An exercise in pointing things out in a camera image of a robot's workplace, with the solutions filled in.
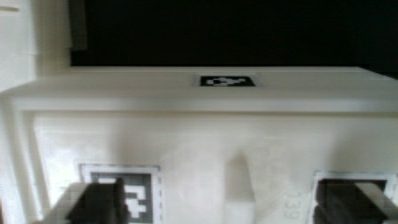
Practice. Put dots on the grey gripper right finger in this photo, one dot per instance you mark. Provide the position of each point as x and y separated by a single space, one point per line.
342 205

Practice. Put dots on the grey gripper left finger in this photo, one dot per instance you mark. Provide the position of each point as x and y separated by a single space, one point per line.
99 207

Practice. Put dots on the white cabinet box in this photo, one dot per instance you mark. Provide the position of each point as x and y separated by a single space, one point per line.
49 87

